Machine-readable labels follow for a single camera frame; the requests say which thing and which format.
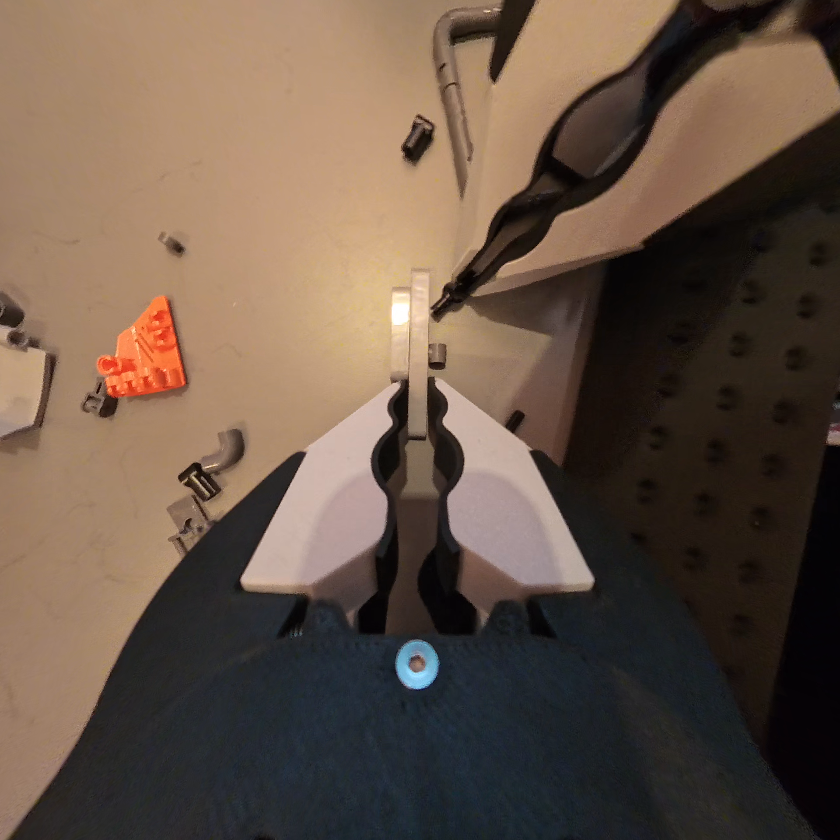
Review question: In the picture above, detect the grey toy elbow pipe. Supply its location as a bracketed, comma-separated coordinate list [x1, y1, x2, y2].
[200, 428, 246, 475]

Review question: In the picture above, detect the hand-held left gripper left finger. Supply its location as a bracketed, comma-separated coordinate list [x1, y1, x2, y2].
[239, 379, 403, 635]

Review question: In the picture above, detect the black toy pin connector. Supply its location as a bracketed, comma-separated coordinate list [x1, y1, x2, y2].
[400, 113, 437, 164]

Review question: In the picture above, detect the grey flat toy plate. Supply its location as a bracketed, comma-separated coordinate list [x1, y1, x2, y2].
[166, 495, 215, 557]

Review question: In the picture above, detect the light grey curved toy panel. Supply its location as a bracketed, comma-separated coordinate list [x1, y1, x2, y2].
[0, 328, 58, 442]

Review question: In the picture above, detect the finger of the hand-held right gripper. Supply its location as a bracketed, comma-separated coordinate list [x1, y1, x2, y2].
[459, 23, 840, 298]
[451, 0, 689, 296]

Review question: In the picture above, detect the black dotted mat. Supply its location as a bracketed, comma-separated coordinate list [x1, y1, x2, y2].
[563, 197, 840, 749]

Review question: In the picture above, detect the black toy clip connector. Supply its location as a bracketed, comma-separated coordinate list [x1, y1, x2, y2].
[177, 462, 222, 503]

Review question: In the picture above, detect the orange toy wedge panel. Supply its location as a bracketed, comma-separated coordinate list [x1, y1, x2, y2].
[96, 294, 189, 399]

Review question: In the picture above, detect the dark grey small toy connector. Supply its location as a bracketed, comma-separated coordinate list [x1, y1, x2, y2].
[80, 378, 120, 419]

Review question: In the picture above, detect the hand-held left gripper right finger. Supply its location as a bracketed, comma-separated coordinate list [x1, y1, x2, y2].
[430, 379, 596, 635]

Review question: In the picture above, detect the grey bent rod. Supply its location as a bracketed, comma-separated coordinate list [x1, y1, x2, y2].
[432, 5, 505, 196]

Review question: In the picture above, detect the light grey double toy beam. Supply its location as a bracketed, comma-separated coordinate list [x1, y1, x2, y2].
[388, 268, 442, 519]

